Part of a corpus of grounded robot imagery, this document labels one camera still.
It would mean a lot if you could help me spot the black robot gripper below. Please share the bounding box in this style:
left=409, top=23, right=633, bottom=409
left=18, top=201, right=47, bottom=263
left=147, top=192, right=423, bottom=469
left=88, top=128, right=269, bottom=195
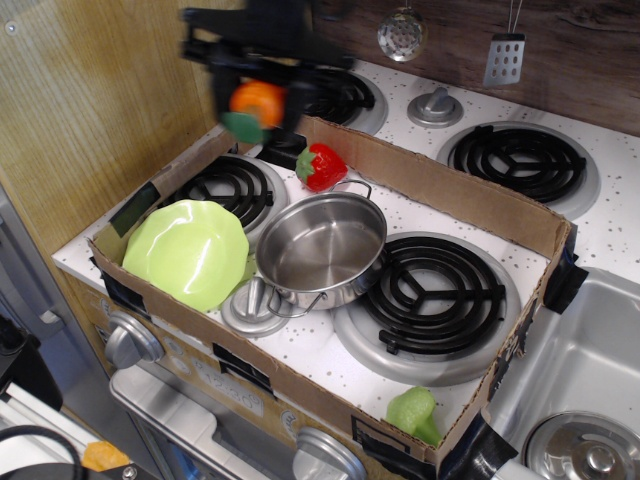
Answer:
left=181, top=1, right=355, bottom=131

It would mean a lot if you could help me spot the orange toy carrot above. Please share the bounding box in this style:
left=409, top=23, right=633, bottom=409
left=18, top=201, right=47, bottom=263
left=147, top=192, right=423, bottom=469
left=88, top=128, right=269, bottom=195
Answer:
left=221, top=80, right=286, bottom=143

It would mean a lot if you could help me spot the light green plastic plate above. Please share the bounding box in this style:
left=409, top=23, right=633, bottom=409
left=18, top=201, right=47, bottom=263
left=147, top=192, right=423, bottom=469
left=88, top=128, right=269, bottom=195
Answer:
left=122, top=200, right=249, bottom=312

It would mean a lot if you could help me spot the back left black burner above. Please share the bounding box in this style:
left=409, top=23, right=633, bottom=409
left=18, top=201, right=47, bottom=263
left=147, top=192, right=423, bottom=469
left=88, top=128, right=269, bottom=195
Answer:
left=304, top=69, right=388, bottom=135

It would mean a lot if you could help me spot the black burner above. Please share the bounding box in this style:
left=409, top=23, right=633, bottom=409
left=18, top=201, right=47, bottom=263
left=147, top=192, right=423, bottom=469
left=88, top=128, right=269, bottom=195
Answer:
left=304, top=69, right=388, bottom=135
left=437, top=121, right=601, bottom=220
left=334, top=232, right=521, bottom=387
left=164, top=154, right=289, bottom=253

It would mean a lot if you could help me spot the front left black burner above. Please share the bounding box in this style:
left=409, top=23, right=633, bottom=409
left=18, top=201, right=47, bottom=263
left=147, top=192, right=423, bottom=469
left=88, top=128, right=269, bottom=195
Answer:
left=164, top=154, right=289, bottom=253

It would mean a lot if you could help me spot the red toy strawberry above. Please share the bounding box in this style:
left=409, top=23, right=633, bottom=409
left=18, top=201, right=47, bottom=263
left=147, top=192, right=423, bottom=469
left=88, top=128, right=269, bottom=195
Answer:
left=295, top=143, right=348, bottom=192

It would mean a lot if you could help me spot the hanging metal strainer spoon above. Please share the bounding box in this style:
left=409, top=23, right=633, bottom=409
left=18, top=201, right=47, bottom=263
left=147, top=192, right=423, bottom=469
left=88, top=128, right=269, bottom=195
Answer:
left=377, top=1, right=429, bottom=63

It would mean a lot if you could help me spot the stainless steel pot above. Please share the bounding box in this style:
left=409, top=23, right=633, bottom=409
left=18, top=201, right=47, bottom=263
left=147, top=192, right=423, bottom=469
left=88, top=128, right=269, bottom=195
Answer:
left=255, top=179, right=388, bottom=319

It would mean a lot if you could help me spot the silver stovetop knob back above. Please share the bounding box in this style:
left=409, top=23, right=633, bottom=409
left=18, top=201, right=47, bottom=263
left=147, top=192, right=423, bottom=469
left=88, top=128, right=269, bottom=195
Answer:
left=407, top=87, right=464, bottom=128

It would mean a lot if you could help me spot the silver stovetop knob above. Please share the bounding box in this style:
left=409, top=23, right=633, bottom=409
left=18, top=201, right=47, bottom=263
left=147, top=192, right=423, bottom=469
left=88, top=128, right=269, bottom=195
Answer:
left=407, top=87, right=464, bottom=128
left=221, top=276, right=292, bottom=338

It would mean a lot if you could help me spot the brown cardboard fence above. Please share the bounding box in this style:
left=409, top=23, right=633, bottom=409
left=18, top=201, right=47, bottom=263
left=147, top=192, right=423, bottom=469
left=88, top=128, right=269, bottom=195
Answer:
left=89, top=117, right=577, bottom=479

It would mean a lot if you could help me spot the silver stovetop knob front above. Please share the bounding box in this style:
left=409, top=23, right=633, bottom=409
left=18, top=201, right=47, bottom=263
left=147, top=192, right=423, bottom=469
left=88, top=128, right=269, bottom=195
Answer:
left=221, top=276, right=292, bottom=338

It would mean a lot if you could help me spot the hanging metal slotted spatula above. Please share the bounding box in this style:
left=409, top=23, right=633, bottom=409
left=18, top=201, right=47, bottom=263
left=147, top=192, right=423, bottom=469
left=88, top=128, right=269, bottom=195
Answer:
left=483, top=1, right=526, bottom=88

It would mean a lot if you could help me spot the back right black burner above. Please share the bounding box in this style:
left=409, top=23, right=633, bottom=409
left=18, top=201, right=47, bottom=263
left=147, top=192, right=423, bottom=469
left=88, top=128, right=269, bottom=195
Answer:
left=437, top=121, right=601, bottom=220

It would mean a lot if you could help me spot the silver oven knob left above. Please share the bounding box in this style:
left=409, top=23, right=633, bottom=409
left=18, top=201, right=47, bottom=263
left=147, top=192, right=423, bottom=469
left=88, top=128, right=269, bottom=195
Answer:
left=105, top=311, right=164, bottom=370

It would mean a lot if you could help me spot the silver oven knob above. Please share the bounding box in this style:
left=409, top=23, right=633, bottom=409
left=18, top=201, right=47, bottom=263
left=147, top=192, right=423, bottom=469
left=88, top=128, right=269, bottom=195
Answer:
left=105, top=311, right=164, bottom=370
left=292, top=427, right=367, bottom=480

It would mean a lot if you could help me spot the front right black burner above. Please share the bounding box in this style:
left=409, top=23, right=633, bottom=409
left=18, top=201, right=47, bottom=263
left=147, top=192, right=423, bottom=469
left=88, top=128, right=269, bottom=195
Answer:
left=334, top=232, right=521, bottom=387

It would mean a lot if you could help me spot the green toy broccoli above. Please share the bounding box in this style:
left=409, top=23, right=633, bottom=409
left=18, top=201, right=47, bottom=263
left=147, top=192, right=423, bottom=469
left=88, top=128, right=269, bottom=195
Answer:
left=385, top=386, right=442, bottom=447

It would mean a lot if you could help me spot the black device at left edge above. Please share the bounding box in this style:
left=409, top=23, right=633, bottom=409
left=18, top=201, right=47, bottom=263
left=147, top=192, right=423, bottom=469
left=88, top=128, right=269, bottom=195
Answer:
left=1, top=316, right=63, bottom=411

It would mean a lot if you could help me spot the silver oven knob right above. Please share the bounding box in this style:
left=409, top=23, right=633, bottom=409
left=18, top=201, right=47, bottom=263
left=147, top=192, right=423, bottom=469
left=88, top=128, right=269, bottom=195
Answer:
left=292, top=427, right=367, bottom=480

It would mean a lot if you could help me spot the orange object bottom left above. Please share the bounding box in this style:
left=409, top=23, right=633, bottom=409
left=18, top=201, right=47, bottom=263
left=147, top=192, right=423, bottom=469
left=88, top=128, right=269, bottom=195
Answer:
left=81, top=440, right=130, bottom=472

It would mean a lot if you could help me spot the stainless steel sink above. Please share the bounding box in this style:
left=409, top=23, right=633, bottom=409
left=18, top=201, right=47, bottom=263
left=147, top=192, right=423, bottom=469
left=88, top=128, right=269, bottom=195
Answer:
left=488, top=269, right=639, bottom=479

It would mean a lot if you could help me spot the silver sink drain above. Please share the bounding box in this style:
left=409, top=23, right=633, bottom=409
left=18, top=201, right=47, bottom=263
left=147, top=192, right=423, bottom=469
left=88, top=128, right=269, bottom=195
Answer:
left=521, top=412, right=639, bottom=480

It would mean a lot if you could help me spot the silver oven door handle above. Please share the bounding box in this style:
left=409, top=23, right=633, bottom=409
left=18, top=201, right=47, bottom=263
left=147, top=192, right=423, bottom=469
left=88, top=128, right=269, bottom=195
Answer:
left=110, top=366, right=286, bottom=479

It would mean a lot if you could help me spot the black cable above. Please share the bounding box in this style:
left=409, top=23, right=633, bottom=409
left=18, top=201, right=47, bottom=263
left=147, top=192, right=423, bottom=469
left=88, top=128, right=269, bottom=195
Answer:
left=0, top=424, right=87, bottom=480

